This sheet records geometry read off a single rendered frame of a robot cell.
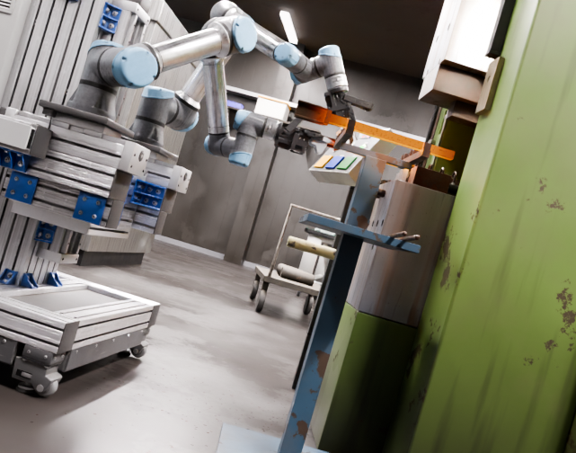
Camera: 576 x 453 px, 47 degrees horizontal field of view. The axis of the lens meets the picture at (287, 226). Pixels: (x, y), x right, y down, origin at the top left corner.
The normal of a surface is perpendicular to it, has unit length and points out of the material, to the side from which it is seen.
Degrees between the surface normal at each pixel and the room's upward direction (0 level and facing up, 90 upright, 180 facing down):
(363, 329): 90
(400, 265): 90
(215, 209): 90
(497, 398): 90
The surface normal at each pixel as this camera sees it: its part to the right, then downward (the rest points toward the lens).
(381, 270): 0.05, 0.00
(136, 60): 0.60, 0.25
